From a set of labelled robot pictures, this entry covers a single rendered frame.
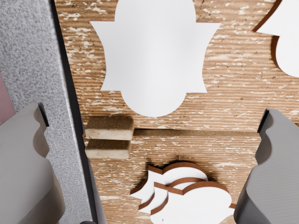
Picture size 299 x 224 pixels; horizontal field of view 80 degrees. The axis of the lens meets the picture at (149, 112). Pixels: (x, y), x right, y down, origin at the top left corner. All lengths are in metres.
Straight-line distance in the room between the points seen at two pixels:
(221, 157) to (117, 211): 0.24
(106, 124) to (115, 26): 0.11
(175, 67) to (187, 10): 0.05
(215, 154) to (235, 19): 0.18
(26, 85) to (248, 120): 0.29
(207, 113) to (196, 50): 0.09
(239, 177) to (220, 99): 0.16
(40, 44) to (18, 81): 0.06
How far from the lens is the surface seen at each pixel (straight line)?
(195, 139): 0.26
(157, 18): 0.18
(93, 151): 0.25
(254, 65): 0.23
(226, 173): 0.33
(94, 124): 0.23
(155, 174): 0.28
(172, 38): 0.19
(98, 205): 0.44
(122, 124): 0.23
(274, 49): 0.22
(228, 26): 0.21
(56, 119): 0.30
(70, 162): 0.36
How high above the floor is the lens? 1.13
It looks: 57 degrees down
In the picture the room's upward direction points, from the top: 176 degrees counter-clockwise
